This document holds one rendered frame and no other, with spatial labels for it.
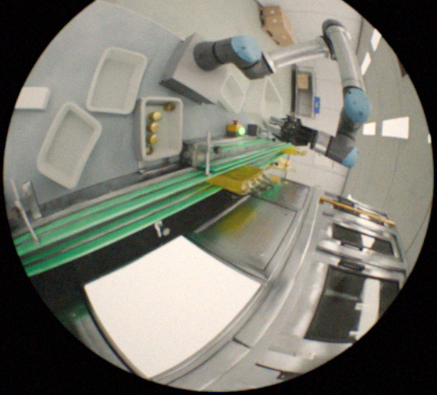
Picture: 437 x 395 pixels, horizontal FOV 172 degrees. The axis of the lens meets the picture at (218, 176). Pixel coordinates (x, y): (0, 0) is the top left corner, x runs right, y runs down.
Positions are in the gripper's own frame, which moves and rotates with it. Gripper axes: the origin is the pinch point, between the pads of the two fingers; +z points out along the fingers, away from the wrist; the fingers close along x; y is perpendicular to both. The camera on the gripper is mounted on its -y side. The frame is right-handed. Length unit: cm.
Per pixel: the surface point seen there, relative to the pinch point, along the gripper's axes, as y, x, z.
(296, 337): 27, 46, -47
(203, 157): 4.3, 21.9, 19.3
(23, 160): 78, 34, 30
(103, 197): 44, 39, 16
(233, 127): -24.4, 1.9, 31.2
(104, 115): 46, 17, 33
